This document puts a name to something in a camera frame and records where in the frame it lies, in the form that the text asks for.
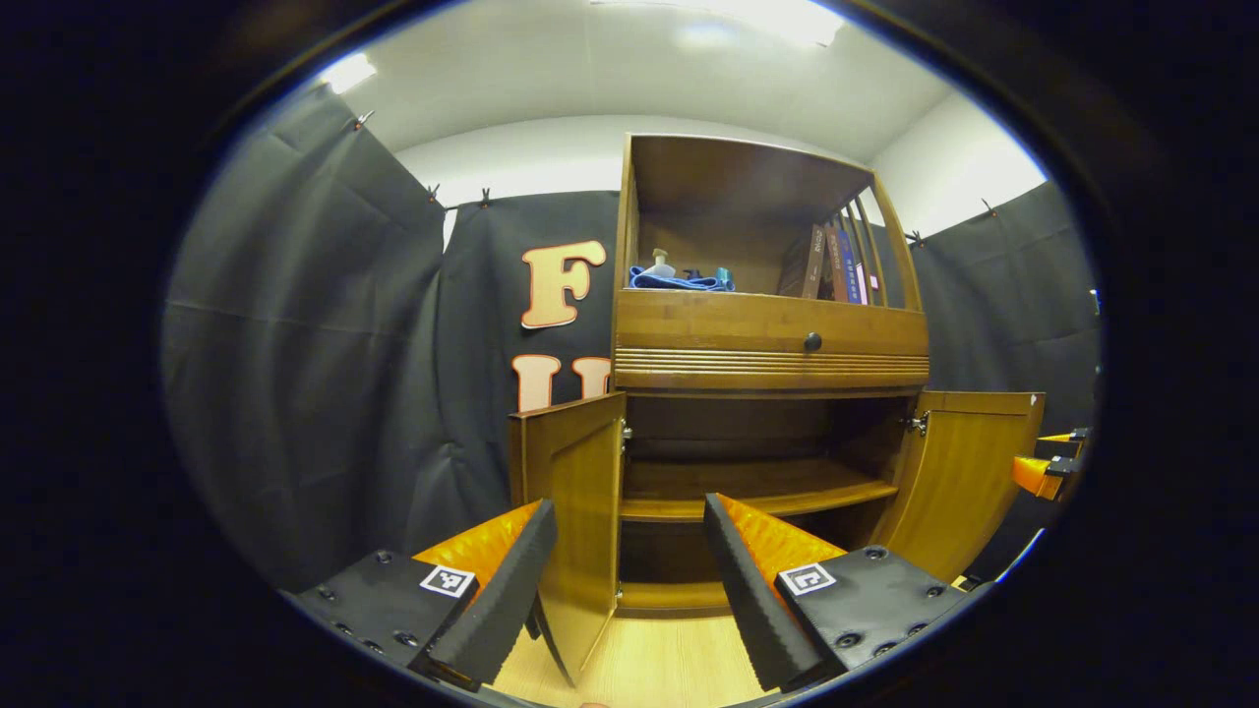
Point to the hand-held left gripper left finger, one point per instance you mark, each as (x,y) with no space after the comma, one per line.
(502,600)

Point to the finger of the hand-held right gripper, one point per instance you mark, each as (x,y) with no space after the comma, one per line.
(1043,474)
(1072,436)

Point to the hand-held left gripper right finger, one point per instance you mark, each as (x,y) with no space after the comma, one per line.
(748,610)

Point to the wooden shoe cabinet door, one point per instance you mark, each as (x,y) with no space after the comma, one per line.
(580,492)
(964,482)

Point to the wooden double-door shoe cabinet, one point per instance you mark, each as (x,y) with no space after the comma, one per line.
(748,197)

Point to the silver door hinge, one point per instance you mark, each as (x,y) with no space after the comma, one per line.
(626,436)
(918,424)

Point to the wooden inner shelf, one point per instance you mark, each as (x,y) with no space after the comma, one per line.
(748,487)

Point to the blue book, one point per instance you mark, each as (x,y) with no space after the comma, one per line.
(848,270)

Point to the wooden ribbed drawer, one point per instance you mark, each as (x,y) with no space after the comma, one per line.
(708,329)

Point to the dark red book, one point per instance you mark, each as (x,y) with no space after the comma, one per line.
(834,265)

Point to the brown book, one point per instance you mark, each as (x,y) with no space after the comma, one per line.
(807,261)

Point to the black backdrop cloth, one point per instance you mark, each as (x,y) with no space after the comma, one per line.
(295,344)

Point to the blue cloth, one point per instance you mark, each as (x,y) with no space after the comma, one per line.
(679,283)

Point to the white pump bottle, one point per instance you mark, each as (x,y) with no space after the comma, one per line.
(661,265)

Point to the small ceiling light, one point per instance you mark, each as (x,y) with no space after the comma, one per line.
(349,73)

